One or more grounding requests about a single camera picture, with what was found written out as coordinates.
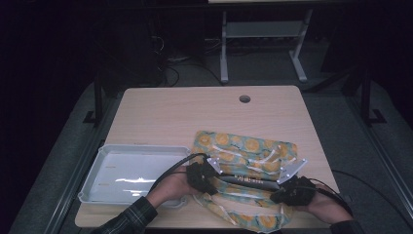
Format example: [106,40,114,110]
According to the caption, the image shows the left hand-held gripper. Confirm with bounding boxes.
[185,157,225,196]

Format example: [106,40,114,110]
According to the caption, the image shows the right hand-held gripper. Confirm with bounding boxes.
[270,158,317,207]

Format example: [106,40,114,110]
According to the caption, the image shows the long black box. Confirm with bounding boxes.
[219,174,281,192]

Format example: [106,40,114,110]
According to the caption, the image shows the orange-print cloth tote bag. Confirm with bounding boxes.
[190,130,298,234]

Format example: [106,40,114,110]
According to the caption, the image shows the white plastic tray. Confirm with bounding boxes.
[77,143,192,209]

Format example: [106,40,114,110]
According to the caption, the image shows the person's left hand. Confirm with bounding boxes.
[145,166,203,209]

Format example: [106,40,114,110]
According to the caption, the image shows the person's right hand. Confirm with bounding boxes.
[291,185,354,225]

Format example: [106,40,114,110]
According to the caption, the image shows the black metal stand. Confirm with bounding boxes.
[359,64,388,127]
[82,72,105,128]

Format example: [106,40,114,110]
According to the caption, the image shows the right hand-held gripper cable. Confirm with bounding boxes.
[306,169,413,228]

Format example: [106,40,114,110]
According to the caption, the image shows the grey metal rail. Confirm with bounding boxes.
[43,139,106,234]
[344,97,413,217]

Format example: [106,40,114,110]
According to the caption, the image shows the black floor cables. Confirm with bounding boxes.
[149,34,226,88]

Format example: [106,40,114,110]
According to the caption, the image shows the white metal desk frame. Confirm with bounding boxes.
[207,0,346,84]

